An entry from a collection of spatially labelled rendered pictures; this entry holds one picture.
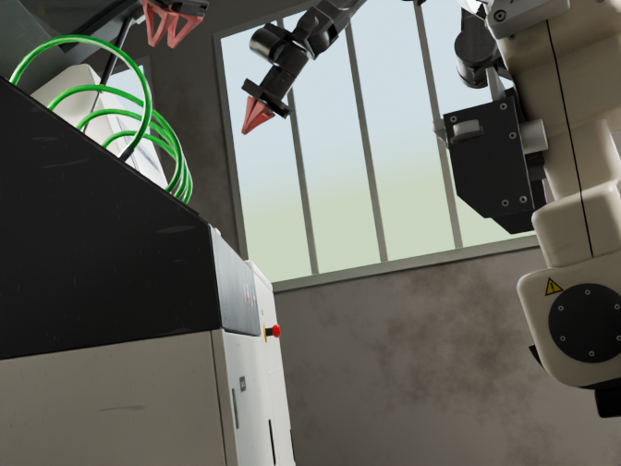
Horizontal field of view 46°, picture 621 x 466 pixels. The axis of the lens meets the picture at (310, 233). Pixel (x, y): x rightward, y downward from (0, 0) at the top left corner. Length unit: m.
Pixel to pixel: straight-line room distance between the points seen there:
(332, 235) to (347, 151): 0.42
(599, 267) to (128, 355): 0.68
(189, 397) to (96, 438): 0.15
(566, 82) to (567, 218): 0.20
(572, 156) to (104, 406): 0.76
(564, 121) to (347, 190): 2.52
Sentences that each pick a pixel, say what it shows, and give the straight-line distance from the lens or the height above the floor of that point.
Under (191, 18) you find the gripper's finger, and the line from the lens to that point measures 1.37.
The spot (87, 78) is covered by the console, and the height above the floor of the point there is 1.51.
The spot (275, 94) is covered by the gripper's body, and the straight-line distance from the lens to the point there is 1.50.
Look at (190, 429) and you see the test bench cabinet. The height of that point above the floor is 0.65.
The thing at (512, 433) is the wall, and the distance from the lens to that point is 3.39.
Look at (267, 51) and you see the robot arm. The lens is 1.54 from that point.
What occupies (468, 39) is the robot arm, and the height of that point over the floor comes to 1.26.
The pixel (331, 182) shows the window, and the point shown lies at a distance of 3.59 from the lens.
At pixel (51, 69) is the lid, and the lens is 2.01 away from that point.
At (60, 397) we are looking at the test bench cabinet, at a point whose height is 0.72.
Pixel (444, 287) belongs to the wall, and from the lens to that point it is 3.40.
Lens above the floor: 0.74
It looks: 9 degrees up
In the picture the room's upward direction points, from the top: 8 degrees counter-clockwise
